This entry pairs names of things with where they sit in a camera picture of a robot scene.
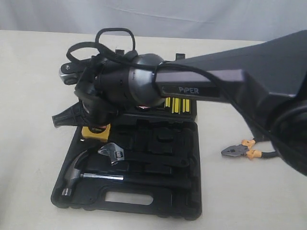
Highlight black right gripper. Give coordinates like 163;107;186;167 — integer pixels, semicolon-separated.
52;57;127;127

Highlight yellow measuring tape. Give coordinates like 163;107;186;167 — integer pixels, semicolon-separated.
81;124;111;142

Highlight black electrical tape roll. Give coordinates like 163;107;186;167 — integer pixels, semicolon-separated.
135;106;153;112

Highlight pliers orange black handles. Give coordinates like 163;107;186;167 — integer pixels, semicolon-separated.
221;138;279;160

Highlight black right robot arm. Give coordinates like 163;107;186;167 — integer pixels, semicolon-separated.
52;29;307;174

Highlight black plastic tool case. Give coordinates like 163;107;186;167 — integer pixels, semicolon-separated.
51;99;202;220

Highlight steel claw hammer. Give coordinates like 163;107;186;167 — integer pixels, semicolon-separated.
62;150;192;197

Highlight left yellow black screwdriver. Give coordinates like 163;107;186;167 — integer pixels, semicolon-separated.
165;97;171;107

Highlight right yellow black screwdriver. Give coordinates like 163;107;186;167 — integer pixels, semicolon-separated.
182;99;190;113

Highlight adjustable wrench black handle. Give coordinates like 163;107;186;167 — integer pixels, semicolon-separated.
97;142;189;167

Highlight black camera cable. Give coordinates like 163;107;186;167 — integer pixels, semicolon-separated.
66;28;307;154

